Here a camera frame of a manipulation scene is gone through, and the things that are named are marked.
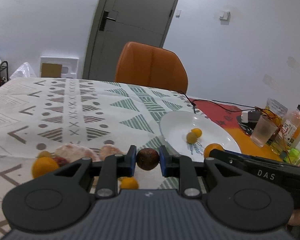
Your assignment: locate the grey door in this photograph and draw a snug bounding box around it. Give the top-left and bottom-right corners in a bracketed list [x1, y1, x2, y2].
[83, 0, 178, 81]

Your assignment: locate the black cable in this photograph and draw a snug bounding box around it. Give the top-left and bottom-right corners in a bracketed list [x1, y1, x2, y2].
[177, 90, 258, 114]

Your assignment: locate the large orange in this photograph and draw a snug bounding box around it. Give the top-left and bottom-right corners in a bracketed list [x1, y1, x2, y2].
[31, 157, 59, 179]
[203, 143, 224, 158]

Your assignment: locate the white styrofoam packaging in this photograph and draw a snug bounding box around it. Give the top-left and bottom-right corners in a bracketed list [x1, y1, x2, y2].
[40, 56, 79, 79]

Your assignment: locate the white power adapter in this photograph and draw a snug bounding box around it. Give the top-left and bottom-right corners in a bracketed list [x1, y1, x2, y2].
[241, 111, 249, 124]

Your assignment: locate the peeled pomelo piece small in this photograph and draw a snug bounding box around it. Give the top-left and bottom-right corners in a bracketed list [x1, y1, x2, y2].
[99, 144, 124, 161]

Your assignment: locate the black metal rack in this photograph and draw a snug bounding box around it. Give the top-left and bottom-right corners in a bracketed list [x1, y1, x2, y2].
[0, 61, 8, 86]

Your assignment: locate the red orange mat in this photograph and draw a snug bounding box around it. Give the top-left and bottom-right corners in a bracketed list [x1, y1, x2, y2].
[189, 99, 288, 161]

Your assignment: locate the frosted drinking glass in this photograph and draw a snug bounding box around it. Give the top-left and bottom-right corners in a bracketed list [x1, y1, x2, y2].
[250, 115, 277, 147]

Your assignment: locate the white ceramic plate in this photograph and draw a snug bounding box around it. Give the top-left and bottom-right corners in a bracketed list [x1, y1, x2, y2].
[159, 111, 241, 162]

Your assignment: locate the patterned white tablecloth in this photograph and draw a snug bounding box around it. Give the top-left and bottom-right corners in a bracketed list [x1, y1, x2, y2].
[0, 78, 193, 238]

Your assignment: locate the yellow snack pouch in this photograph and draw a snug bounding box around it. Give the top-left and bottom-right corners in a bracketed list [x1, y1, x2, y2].
[265, 98, 288, 122]

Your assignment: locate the orange leather chair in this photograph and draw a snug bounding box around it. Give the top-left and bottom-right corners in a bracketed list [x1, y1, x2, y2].
[115, 41, 188, 93]

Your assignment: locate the clear beverage bottle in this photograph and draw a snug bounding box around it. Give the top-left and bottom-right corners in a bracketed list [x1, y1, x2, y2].
[281, 105, 300, 143]

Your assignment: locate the small red lychee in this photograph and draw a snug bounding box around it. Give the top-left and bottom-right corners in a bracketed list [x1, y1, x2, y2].
[52, 156, 69, 167]

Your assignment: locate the yellow-green round fruit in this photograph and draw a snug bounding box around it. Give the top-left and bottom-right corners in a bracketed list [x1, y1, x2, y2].
[186, 132, 198, 144]

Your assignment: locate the white wall switch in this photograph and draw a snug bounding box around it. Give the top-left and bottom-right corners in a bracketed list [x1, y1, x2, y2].
[219, 11, 231, 21]

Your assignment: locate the small kumquat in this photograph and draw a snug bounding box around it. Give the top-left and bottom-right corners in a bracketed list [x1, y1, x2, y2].
[191, 128, 202, 138]
[120, 177, 139, 190]

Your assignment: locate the dark brown passion fruit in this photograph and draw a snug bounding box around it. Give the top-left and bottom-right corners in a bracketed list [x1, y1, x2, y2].
[136, 148, 160, 171]

